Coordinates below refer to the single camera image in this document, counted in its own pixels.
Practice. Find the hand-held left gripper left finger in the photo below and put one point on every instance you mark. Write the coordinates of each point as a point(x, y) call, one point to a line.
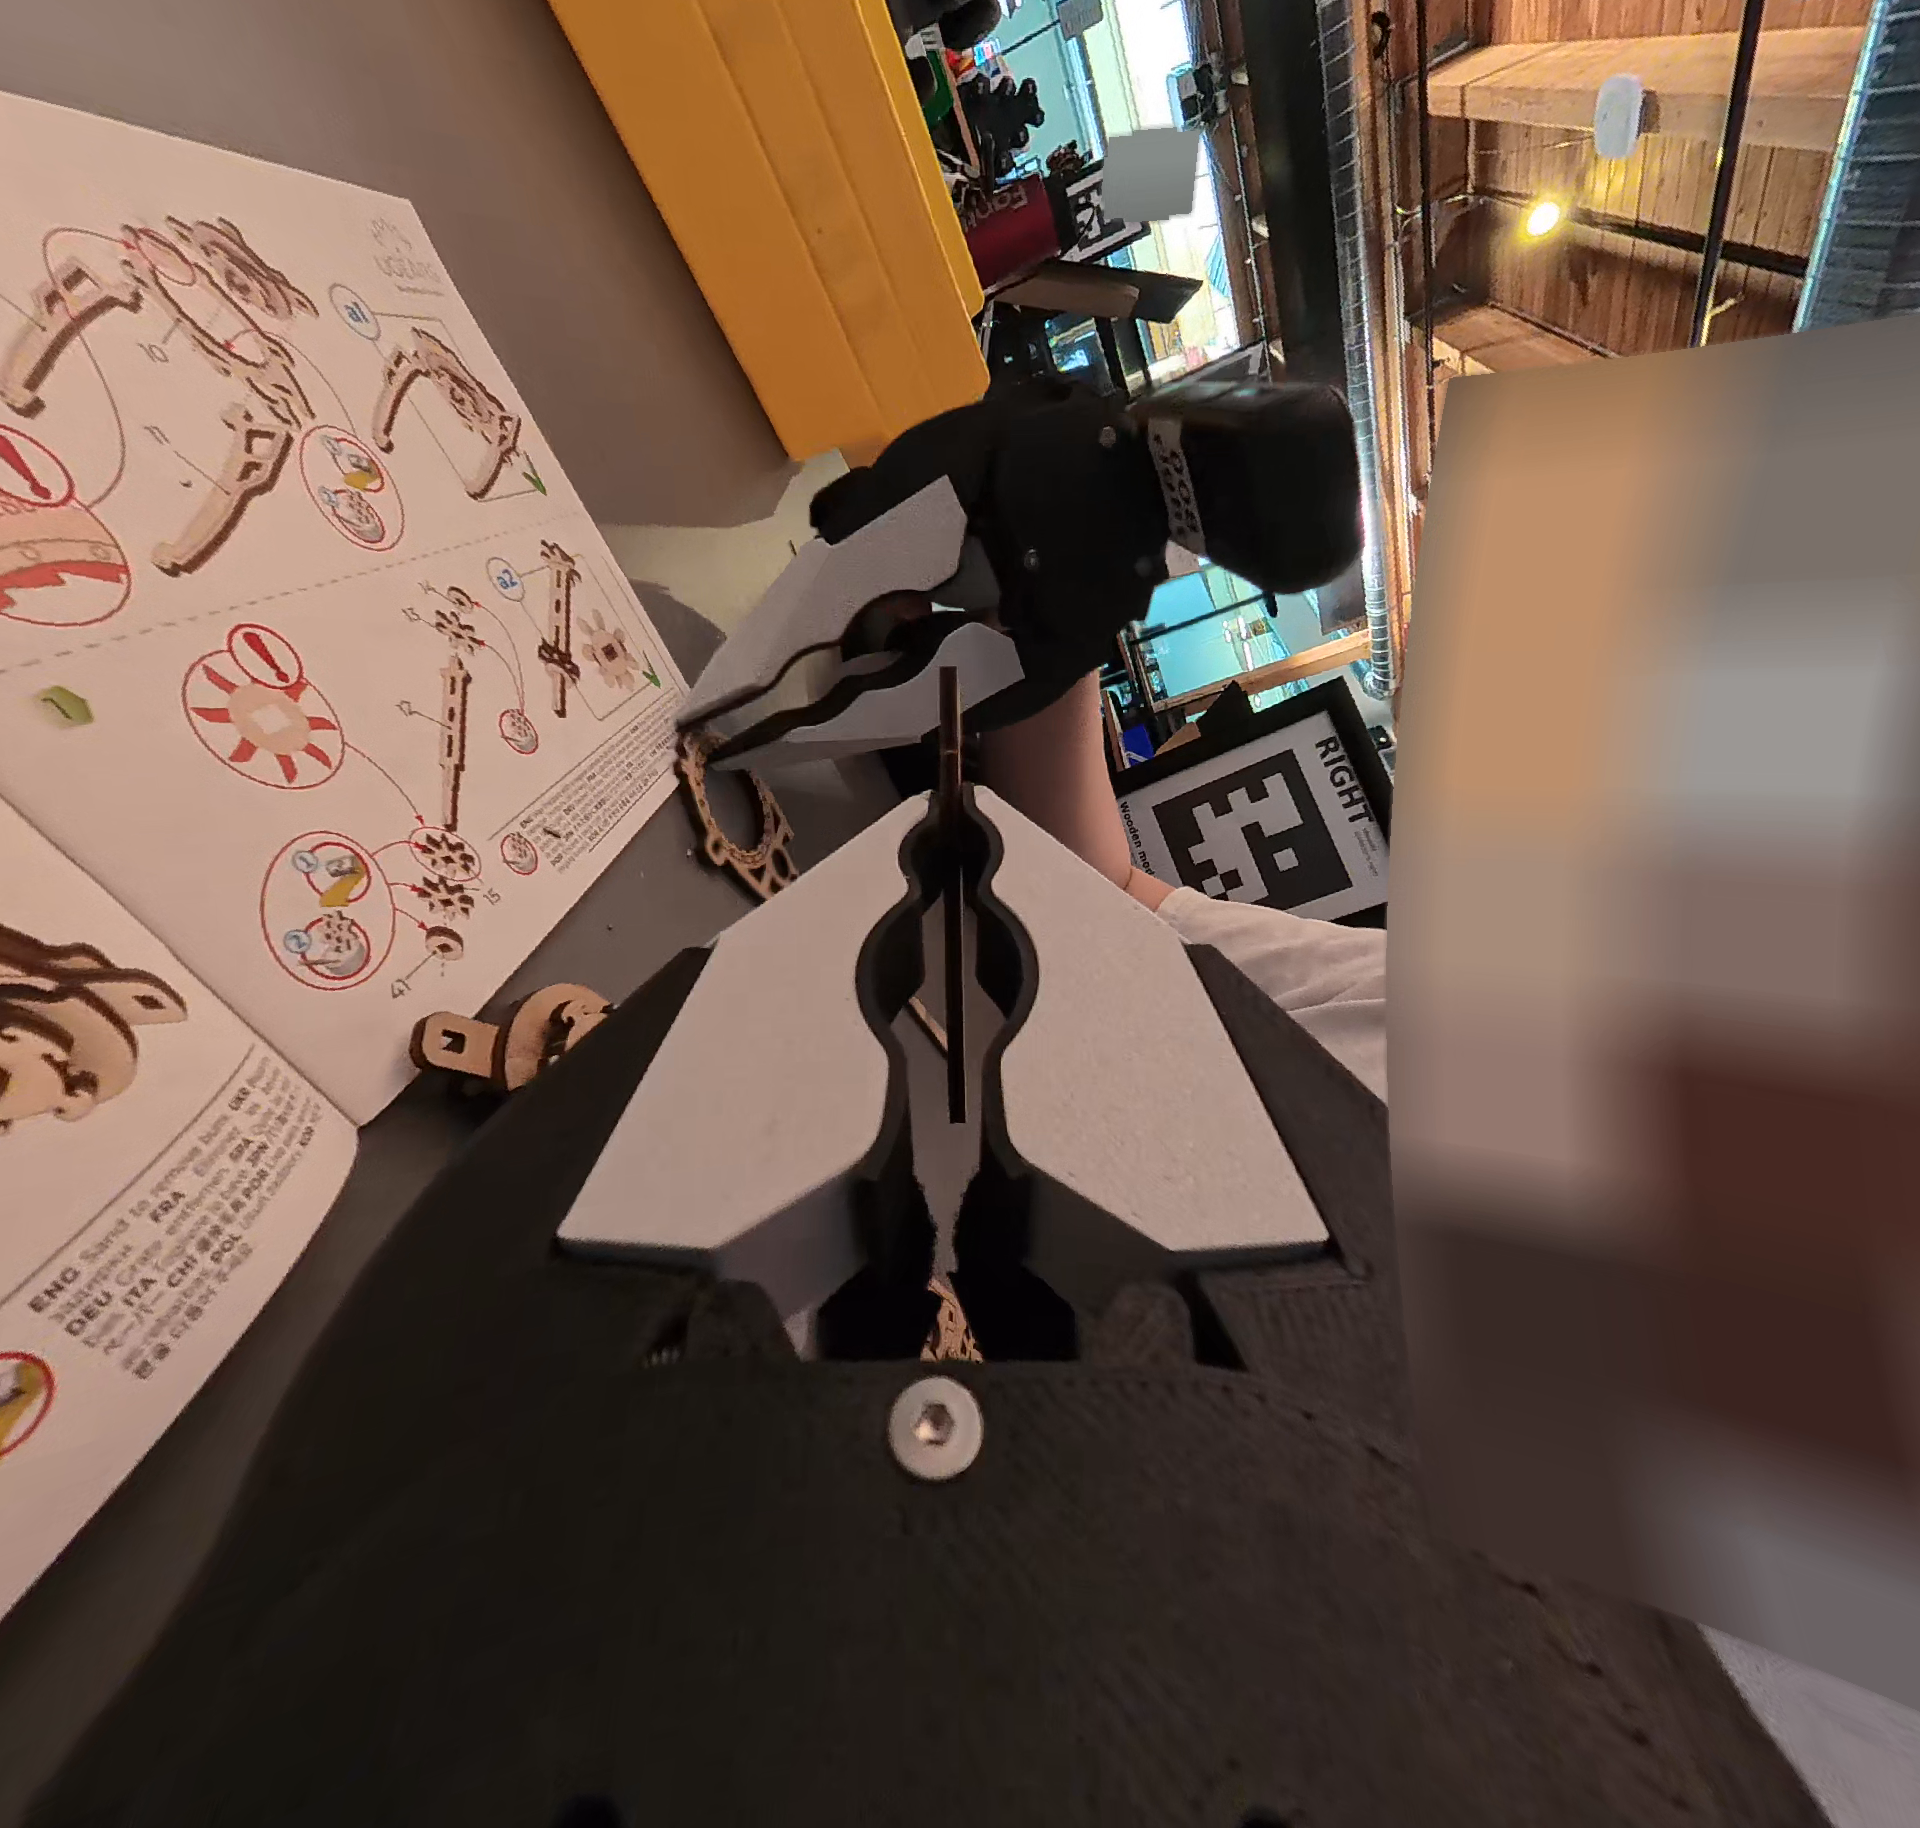
point(735, 1094)

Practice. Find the small round wooden assembly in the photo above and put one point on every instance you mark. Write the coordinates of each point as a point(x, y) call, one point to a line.
point(510, 1032)

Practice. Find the glowing light bulb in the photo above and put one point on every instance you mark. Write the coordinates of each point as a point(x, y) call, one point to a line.
point(1541, 218)

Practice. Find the open instruction booklet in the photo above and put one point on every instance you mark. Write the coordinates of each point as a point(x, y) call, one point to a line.
point(376, 627)

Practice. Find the wooden ceiling beam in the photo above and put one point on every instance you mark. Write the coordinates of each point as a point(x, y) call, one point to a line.
point(1651, 79)

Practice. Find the slender curved wooden part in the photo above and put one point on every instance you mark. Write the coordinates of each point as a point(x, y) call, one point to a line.
point(954, 959)

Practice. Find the black ceiling pole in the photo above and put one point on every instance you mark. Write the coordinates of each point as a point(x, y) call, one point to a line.
point(1741, 88)

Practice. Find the wooden sheet of model parts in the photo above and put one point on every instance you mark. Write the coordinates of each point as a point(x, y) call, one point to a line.
point(954, 1325)

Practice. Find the person's right forearm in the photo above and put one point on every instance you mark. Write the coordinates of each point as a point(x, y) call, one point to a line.
point(1066, 779)

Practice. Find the black framed marker board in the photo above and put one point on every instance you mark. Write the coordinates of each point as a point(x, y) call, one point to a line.
point(1260, 824)

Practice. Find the stack of yellow bins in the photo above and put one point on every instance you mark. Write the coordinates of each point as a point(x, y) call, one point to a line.
point(780, 132)

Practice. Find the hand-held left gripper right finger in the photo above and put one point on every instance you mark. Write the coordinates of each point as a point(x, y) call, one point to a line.
point(1156, 1094)

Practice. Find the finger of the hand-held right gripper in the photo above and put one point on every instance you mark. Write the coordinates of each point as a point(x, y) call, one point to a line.
point(931, 694)
point(871, 582)

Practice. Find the white ceiling device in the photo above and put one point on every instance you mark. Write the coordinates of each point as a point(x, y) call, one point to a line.
point(1621, 105)

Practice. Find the red printed sign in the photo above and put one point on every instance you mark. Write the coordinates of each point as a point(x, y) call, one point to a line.
point(1012, 223)

